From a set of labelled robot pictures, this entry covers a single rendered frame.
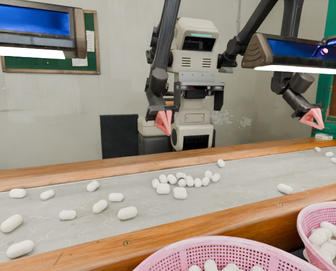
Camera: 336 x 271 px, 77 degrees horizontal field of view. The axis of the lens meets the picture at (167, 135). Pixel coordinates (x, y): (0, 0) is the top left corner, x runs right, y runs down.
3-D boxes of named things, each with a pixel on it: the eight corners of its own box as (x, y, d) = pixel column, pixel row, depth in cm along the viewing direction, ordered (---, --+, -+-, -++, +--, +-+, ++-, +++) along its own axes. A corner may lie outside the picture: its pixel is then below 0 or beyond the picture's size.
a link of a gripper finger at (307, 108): (334, 122, 76) (316, 104, 82) (321, 122, 74) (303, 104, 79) (320, 134, 81) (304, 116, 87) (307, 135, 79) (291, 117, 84)
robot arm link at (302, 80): (285, 85, 97) (270, 86, 94) (300, 63, 88) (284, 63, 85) (302, 103, 90) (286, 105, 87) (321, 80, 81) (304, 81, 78)
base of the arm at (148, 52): (166, 53, 120) (145, 51, 117) (169, 41, 113) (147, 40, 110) (169, 64, 117) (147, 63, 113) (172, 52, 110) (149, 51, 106)
